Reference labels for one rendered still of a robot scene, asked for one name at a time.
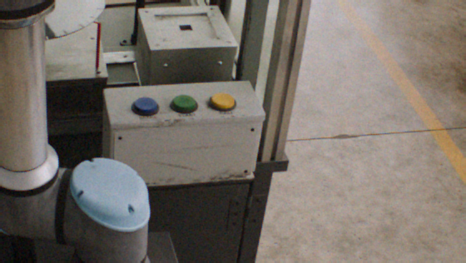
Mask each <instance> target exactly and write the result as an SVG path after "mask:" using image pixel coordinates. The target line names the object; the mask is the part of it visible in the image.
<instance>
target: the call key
mask: <svg viewBox="0 0 466 263"><path fill-rule="evenodd" d="M233 103H234V99H233V97H232V96H231V95H230V94H227V93H224V92H217V93H215V94H214V95H212V97H211V104H212V105H214V106H215V107H219V108H229V107H232V106H233Z"/></svg>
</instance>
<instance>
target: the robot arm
mask: <svg viewBox="0 0 466 263"><path fill-rule="evenodd" d="M55 2H56V0H0V231H1V232H2V233H4V234H6V235H8V236H23V237H26V238H31V239H36V240H41V241H45V242H51V243H57V244H62V245H64V246H72V247H75V251H74V252H73V257H72V258H71V260H70V263H151V262H150V260H149V258H148V256H147V250H146V247H147V236H148V229H147V224H148V220H149V217H150V206H149V201H148V193H147V189H146V184H145V182H144V181H143V180H142V179H141V178H140V177H139V176H138V174H137V173H136V172H135V171H134V170H132V169H131V168H130V167H129V166H126V165H124V164H122V163H120V162H119V161H113V160H109V159H106V158H93V159H92V161H91V162H89V161H84V162H82V163H81V164H80V165H78V166H76V167H75V169H74V170H71V169H67V168H61V167H58V159H57V153H56V152H55V150H54V149H53V148H52V146H50V145H49V144H48V143H47V104H46V88H45V85H46V72H45V61H46V57H45V44H46V41H45V30H46V25H45V16H46V11H47V10H48V9H50V8H52V6H53V5H54V3H55Z"/></svg>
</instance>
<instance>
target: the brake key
mask: <svg viewBox="0 0 466 263"><path fill-rule="evenodd" d="M134 109H135V110H136V111H138V112H140V113H151V112H154V111H155V110H156V102H155V101H154V100H153V99H152V98H149V97H140V98H138V99H136V100H135V102H134Z"/></svg>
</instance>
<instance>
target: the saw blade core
mask: <svg viewBox="0 0 466 263"><path fill-rule="evenodd" d="M105 1H106V0H56V4H55V6H54V7H53V8H51V9H50V10H48V11H46V16H45V25H46V30H45V41H46V40H47V39H48V40H50V39H55V38H59V37H65V36H67V35H70V34H73V33H74V32H77V31H79V30H81V29H82V28H84V27H86V26H88V25H89V24H91V23H93V22H94V21H96V20H97V18H98V17H99V16H100V15H101V14H102V11H103V9H104V7H105ZM85 20H87V21H89V22H90V23H88V22H83V21H85ZM79 25H81V26H79ZM65 32H66V33H65Z"/></svg>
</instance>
